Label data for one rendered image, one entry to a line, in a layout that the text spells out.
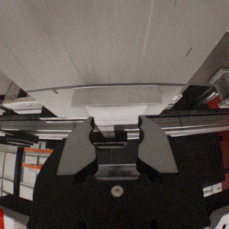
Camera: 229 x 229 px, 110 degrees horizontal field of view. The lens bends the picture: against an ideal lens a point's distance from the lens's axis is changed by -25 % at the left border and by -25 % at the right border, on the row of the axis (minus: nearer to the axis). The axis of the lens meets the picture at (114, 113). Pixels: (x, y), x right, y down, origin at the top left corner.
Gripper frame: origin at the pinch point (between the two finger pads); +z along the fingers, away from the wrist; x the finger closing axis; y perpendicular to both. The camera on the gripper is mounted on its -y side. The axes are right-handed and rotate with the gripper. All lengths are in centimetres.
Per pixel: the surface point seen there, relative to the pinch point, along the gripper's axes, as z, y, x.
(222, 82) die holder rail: 12.7, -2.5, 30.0
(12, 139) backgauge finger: 15, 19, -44
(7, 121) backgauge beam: 26, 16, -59
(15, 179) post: 25, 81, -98
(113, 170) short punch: -1.2, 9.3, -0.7
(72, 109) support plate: 2.5, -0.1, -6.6
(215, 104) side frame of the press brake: 56, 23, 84
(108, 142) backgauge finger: 15.4, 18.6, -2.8
